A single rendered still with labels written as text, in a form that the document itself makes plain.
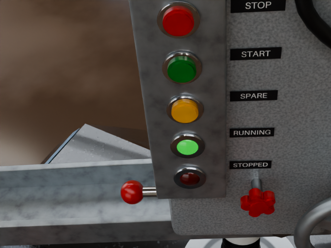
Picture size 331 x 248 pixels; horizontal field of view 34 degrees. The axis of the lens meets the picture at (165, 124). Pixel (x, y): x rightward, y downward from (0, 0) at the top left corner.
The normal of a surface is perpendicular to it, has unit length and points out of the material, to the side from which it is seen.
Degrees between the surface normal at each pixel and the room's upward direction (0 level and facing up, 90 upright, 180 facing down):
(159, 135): 90
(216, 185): 90
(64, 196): 3
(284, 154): 90
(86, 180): 90
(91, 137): 0
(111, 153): 0
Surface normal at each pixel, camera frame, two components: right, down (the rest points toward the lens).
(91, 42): -0.07, -0.72
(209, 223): -0.04, 0.70
